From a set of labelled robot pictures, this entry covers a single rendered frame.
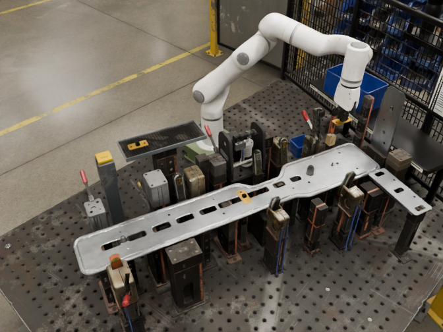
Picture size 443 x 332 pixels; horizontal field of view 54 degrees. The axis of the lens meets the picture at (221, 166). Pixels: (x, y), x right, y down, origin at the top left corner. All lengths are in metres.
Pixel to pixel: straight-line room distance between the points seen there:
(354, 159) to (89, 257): 1.25
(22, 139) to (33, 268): 2.22
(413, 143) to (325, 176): 0.50
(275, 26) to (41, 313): 1.50
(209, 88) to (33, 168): 2.07
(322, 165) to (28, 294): 1.41
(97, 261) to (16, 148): 2.55
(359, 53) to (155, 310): 1.29
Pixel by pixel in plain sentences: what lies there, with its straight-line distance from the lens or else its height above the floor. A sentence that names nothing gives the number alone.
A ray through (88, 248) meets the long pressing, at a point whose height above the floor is 1.00.
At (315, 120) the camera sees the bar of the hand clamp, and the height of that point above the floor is 1.16.
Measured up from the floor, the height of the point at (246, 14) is 0.60.
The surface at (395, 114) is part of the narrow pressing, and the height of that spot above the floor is 1.23.
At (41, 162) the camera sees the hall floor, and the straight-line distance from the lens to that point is 3.87.
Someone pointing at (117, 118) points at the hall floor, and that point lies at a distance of 4.20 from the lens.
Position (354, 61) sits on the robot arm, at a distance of 1.74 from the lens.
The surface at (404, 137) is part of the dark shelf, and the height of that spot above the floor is 1.03.
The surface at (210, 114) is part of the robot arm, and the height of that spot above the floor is 1.03.
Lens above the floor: 2.29
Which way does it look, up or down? 40 degrees down
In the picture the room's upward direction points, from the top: straight up
